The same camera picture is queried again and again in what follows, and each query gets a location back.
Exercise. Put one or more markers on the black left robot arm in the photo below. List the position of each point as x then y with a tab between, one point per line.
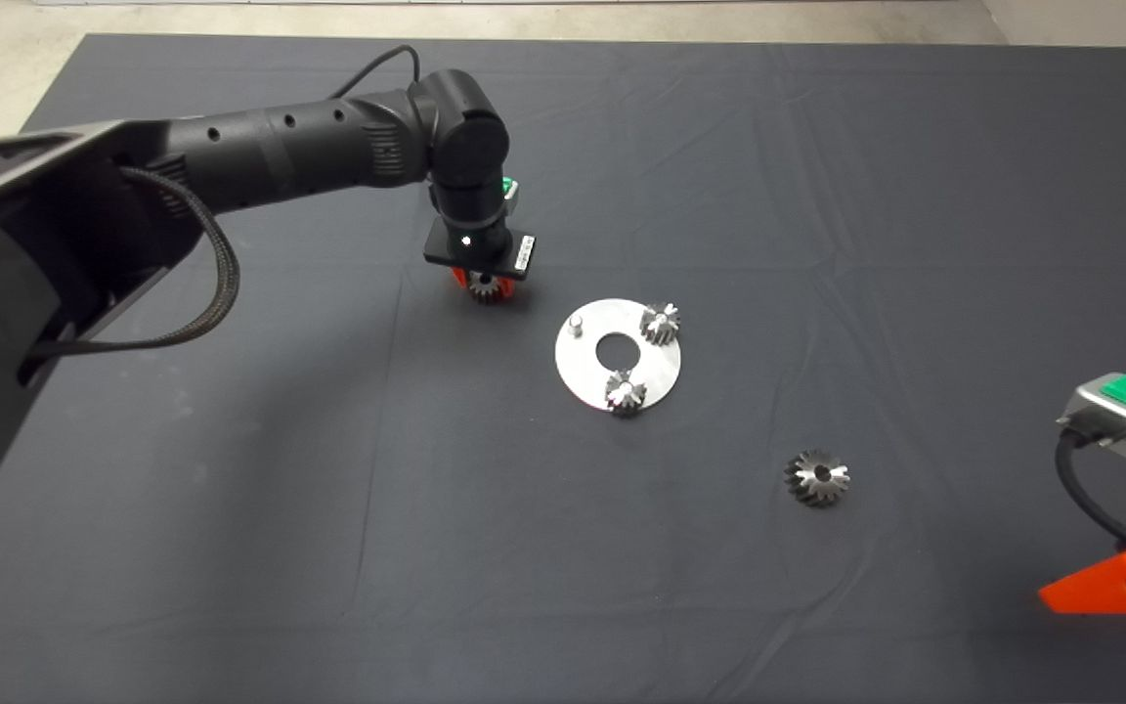
280	147

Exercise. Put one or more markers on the green left wrist camera mount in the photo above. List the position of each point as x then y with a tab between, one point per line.
507	186

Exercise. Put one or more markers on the small steel gear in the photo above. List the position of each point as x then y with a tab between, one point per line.
660	323
626	393
495	293

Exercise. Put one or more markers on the dark grey table cloth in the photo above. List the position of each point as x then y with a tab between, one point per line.
328	489

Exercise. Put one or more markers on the round steel plate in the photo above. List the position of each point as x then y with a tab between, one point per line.
583	376

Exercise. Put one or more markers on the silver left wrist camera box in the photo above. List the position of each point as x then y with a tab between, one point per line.
514	200

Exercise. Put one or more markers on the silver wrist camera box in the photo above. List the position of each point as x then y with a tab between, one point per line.
514	200
1110	418

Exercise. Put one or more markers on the large steel gear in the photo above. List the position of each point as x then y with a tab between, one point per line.
802	479

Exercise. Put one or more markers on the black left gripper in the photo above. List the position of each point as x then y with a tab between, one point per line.
480	267

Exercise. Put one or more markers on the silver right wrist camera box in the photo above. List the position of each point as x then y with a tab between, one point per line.
1110	418

